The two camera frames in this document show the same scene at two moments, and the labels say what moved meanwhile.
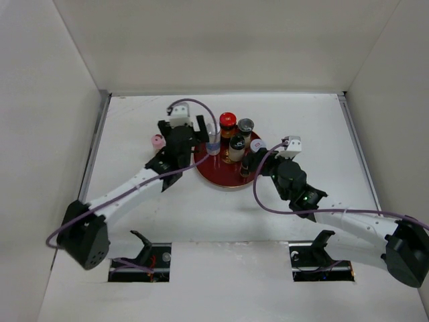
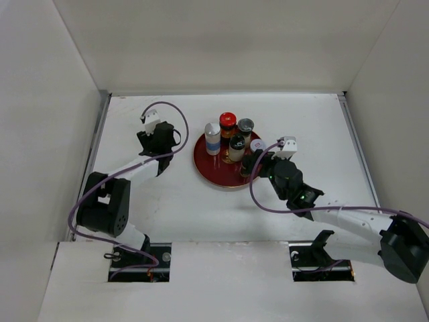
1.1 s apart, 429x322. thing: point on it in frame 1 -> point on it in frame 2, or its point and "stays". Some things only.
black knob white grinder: [236, 149] stays
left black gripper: [201, 135] -> [145, 139]
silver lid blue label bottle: [212, 147] stays
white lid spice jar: [257, 143] stays
